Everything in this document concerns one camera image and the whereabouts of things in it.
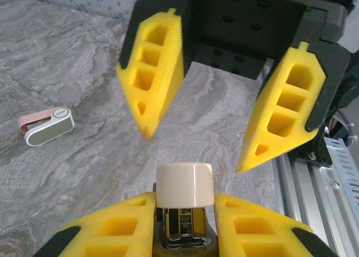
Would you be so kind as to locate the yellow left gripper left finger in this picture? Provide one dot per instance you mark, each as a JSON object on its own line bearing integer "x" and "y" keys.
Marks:
{"x": 146, "y": 226}

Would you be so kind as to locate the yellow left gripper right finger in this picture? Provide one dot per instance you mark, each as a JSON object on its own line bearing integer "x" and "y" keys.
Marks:
{"x": 224, "y": 226}

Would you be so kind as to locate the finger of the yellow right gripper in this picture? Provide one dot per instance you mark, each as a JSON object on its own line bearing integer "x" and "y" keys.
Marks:
{"x": 174, "y": 57}
{"x": 246, "y": 158}

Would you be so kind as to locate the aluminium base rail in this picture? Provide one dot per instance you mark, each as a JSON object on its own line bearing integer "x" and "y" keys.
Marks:
{"x": 303, "y": 206}

